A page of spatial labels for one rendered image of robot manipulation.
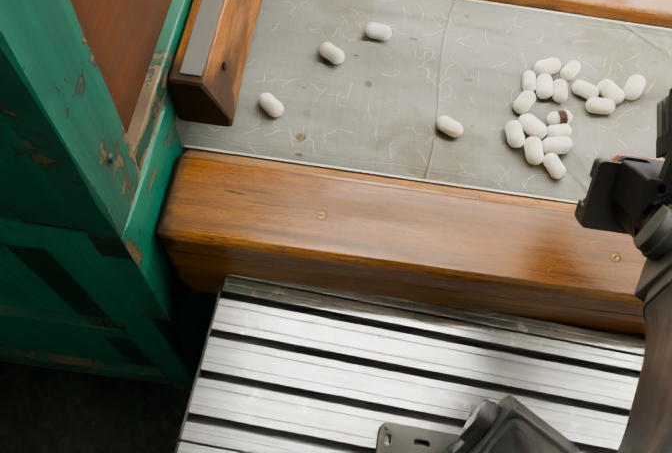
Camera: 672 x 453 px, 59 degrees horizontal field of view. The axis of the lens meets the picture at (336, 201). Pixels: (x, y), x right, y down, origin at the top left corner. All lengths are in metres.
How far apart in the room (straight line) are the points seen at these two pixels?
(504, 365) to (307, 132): 0.35
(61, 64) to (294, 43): 0.43
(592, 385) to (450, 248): 0.23
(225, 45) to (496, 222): 0.34
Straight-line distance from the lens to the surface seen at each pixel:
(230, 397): 0.66
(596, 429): 0.74
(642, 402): 0.35
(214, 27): 0.64
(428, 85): 0.76
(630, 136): 0.82
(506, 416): 0.53
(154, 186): 0.61
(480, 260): 0.63
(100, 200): 0.48
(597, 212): 0.58
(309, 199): 0.63
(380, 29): 0.79
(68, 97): 0.41
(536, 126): 0.75
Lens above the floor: 1.32
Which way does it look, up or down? 63 degrees down
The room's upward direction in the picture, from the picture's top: 10 degrees clockwise
